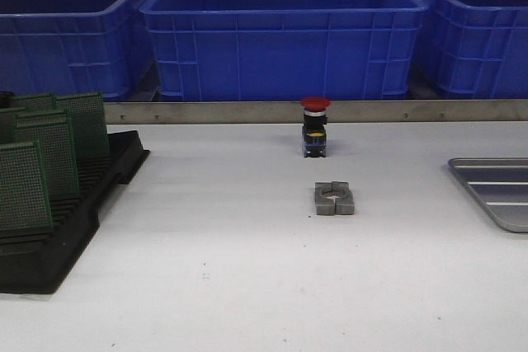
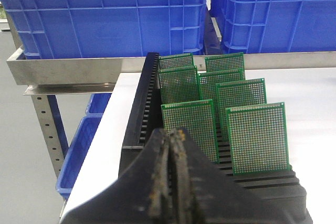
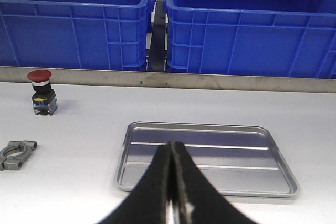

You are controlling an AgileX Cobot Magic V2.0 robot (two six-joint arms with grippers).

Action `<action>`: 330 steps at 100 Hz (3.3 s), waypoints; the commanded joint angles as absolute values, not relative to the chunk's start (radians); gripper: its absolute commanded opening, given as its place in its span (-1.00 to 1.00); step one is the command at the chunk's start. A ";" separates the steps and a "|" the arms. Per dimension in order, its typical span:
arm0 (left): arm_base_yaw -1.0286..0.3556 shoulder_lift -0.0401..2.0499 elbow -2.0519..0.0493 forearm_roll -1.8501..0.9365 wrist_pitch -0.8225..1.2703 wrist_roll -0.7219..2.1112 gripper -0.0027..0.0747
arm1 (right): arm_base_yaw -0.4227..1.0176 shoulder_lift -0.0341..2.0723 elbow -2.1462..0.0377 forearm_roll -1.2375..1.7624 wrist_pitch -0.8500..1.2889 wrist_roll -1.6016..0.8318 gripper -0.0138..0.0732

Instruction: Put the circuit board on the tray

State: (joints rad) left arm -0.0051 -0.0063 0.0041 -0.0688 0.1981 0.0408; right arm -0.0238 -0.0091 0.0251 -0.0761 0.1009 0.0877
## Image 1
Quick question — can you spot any green perforated board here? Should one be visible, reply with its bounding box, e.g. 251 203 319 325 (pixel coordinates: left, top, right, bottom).
15 116 80 198
1 141 53 237
16 109 69 123

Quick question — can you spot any rear right green board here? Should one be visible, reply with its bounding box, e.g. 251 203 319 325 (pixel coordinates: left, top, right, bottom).
56 92 110 159

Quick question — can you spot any rear left green board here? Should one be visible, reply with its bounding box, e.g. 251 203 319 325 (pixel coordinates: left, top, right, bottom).
10 92 56 111

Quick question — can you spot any silver metal tray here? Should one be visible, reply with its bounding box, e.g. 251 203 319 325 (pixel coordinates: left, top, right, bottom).
448 157 527 233

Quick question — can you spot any far left green board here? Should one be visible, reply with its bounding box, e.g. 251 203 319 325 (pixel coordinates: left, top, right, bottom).
0 106 26 144

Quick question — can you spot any black slotted board rack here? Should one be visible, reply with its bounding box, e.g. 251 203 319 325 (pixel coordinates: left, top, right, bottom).
1 130 150 294

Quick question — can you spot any red emergency stop button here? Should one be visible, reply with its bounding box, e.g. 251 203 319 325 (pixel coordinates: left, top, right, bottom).
300 96 331 157

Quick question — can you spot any grey split clamp block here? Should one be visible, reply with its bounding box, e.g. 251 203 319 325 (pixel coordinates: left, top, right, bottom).
314 181 356 216

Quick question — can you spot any centre blue plastic crate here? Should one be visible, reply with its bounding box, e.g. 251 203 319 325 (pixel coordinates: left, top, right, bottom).
141 0 427 101

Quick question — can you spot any blue plastic crate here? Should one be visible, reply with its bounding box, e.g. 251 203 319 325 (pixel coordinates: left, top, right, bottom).
1 0 153 101
412 0 527 99
141 0 427 101

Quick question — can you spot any right blue plastic crate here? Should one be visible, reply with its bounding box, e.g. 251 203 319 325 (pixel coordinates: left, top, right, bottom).
412 0 527 99

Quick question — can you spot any left blue plastic crate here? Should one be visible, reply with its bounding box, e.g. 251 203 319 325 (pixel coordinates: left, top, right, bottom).
1 0 153 101

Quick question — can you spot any steel table edge rail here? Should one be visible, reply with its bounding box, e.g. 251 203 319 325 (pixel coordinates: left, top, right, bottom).
105 99 527 124

